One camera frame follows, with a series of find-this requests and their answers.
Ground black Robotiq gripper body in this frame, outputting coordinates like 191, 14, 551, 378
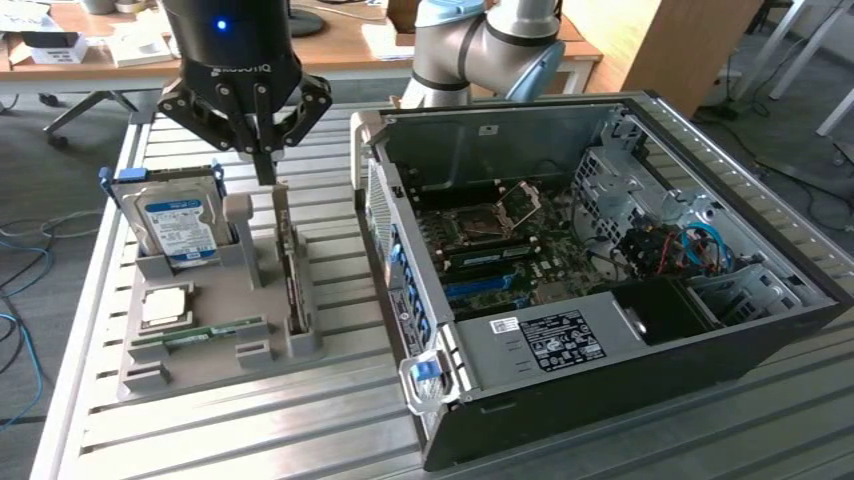
157, 0, 307, 122

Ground black graphics card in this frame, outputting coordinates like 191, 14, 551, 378
269, 183, 315, 346

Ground wooden desk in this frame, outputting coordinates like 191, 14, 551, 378
0, 0, 606, 149

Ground black round lamp base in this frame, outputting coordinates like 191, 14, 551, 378
291, 0, 328, 37

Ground open white box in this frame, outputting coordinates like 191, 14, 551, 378
105, 33, 175, 69

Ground white paper stack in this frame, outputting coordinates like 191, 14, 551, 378
359, 22, 416, 62

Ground hard disk in blue caddy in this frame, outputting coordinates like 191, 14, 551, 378
99, 158, 233, 266

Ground white labelled box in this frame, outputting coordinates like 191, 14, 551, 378
29, 34, 92, 65

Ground printed paper sheet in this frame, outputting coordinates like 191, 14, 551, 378
0, 9, 55, 34

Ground grey parts rack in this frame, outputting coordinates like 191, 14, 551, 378
116, 192, 328, 401

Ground metal socket cover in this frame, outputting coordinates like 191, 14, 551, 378
492, 179, 543, 232

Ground silver CPU chip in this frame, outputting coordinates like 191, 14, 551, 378
140, 287, 192, 325

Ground green RAM stick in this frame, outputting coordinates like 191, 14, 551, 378
452, 242, 536, 270
131, 314, 265, 346

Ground long expansion slot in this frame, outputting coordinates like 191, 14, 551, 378
443, 272, 520, 302

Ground perforated metal drive cage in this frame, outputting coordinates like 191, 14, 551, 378
572, 144, 668, 236

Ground green motherboard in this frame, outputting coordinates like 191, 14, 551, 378
412, 184, 619, 321

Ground grey power supply unit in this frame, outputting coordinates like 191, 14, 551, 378
452, 292, 650, 392

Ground wooden cabinet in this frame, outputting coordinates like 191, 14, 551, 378
586, 0, 766, 119

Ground black open PC case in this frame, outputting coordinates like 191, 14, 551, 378
349, 89, 850, 472

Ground metal disk bay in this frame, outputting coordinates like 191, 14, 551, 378
686, 263, 806, 326

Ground grey floor cable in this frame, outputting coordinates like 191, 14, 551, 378
0, 209, 101, 240

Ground blue floor cable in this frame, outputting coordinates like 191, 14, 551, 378
0, 239, 52, 431

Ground red wire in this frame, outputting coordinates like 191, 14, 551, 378
656, 229, 692, 276

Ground blue data wire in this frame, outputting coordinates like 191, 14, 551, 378
679, 222, 736, 275

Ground white desk frame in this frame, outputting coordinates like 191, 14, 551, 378
766, 0, 854, 101

